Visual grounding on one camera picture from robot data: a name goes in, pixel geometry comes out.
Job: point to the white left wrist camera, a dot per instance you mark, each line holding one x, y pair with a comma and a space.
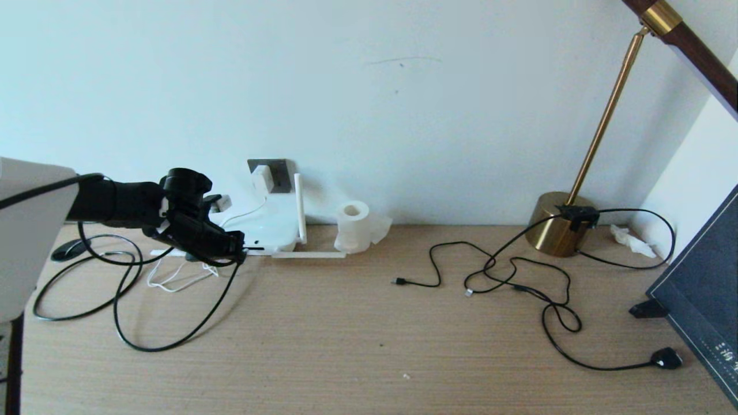
223, 203

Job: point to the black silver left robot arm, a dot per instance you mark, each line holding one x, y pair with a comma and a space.
34, 219

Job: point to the brass desk lamp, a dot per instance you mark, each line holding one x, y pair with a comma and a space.
550, 230

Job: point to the crumpled white tissue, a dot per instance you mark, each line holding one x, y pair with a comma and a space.
634, 242

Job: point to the white router with antennas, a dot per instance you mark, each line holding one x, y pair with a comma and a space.
279, 225

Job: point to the grey wall socket plate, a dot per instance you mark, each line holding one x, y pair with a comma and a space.
281, 173

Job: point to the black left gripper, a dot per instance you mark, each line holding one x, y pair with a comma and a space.
193, 219

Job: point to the white toilet paper roll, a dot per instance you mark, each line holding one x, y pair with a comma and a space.
353, 227

